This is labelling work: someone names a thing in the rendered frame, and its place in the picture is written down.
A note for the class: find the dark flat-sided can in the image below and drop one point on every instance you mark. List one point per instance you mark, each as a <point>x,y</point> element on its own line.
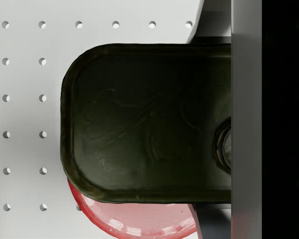
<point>144,119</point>

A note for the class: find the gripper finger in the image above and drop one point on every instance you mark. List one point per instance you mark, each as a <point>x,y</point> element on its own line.
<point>211,221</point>
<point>214,20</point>

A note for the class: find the red plate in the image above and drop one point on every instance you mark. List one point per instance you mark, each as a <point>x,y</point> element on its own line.
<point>139,221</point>

